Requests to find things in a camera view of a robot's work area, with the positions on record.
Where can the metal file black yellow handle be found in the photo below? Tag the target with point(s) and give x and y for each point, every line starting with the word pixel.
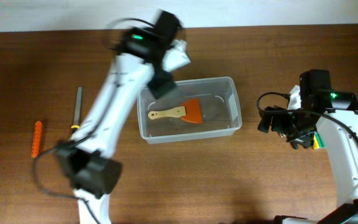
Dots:
pixel 77 110

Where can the orange perforated cylinder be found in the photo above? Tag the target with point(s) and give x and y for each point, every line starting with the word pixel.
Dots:
pixel 38 128

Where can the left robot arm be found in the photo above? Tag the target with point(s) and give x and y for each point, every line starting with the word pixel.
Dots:
pixel 145 58

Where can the clear plastic container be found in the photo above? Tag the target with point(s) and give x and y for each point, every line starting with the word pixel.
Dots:
pixel 220 110

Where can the clear case of screwdrivers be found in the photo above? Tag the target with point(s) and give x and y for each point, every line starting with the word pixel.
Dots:
pixel 318 142

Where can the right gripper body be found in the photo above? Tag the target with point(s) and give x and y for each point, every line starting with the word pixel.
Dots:
pixel 293 125

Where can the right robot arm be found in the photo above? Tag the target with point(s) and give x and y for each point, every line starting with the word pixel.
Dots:
pixel 319 117

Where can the orange scraper wooden handle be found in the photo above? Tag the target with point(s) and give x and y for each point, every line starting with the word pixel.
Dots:
pixel 189 111

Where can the orange black needle-nose pliers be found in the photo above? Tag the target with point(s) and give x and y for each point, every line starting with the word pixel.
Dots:
pixel 306 141

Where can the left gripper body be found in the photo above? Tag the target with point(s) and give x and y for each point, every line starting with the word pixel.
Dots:
pixel 157 83

